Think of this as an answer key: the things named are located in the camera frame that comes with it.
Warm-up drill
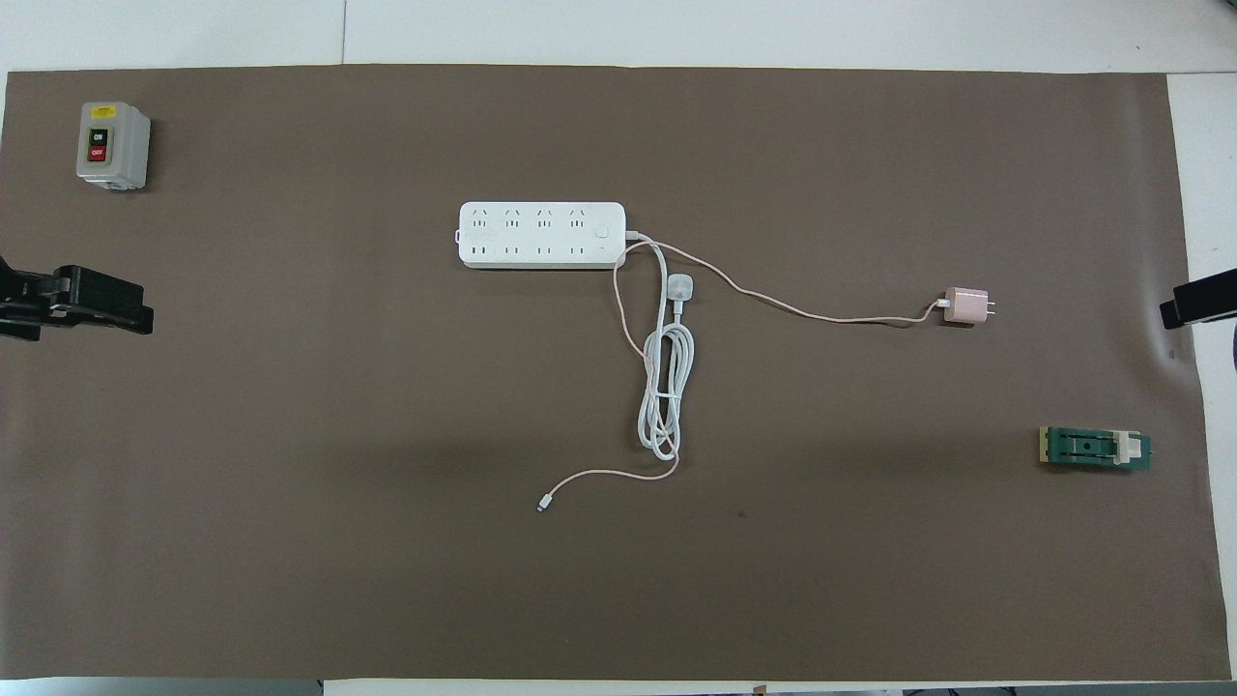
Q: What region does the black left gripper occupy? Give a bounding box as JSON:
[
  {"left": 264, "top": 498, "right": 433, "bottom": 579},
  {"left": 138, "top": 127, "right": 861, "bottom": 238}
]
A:
[{"left": 0, "top": 256, "right": 156, "bottom": 341}]

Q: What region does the pink charger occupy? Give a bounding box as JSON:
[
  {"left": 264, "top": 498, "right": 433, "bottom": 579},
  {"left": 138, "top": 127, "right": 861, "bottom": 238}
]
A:
[{"left": 944, "top": 287, "right": 997, "bottom": 325}]

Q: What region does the pink charging cable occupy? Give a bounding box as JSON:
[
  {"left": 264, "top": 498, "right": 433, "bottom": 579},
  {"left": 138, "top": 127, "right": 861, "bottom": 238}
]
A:
[{"left": 536, "top": 237, "right": 948, "bottom": 512}]

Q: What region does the white power strip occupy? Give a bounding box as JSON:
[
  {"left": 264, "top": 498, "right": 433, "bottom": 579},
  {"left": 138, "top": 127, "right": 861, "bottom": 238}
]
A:
[{"left": 456, "top": 201, "right": 628, "bottom": 271}]

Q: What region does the brown table mat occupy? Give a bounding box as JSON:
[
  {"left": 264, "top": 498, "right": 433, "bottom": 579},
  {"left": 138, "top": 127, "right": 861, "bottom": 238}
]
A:
[{"left": 0, "top": 64, "right": 1233, "bottom": 682}]

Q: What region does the grey on-off switch box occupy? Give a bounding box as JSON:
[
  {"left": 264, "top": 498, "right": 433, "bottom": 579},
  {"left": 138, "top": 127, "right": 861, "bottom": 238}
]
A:
[{"left": 76, "top": 101, "right": 152, "bottom": 191}]

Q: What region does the green knife switch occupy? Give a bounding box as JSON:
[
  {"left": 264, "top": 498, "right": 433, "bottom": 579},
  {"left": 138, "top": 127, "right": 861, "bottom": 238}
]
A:
[{"left": 1039, "top": 426, "right": 1154, "bottom": 474}]

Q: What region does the white coiled power cord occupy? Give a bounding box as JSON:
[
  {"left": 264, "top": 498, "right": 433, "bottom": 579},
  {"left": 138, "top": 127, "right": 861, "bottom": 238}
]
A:
[{"left": 623, "top": 230, "right": 697, "bottom": 461}]

